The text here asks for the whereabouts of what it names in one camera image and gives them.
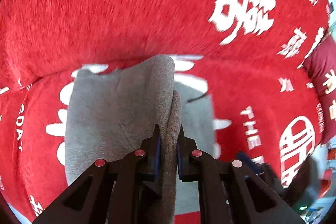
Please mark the red printed blanket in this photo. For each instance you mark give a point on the red printed blanket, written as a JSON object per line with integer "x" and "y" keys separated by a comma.
{"x": 249, "y": 53}

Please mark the grey knit garment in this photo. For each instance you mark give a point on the grey knit garment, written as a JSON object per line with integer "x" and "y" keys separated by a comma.
{"x": 110, "y": 115}

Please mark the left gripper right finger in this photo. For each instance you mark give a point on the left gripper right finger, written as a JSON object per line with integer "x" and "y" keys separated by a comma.
{"x": 230, "y": 192}

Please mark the dark red pillow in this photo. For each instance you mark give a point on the dark red pillow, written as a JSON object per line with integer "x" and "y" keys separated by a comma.
{"x": 320, "y": 68}

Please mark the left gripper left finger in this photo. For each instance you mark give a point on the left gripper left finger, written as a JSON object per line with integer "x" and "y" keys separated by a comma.
{"x": 110, "y": 192}

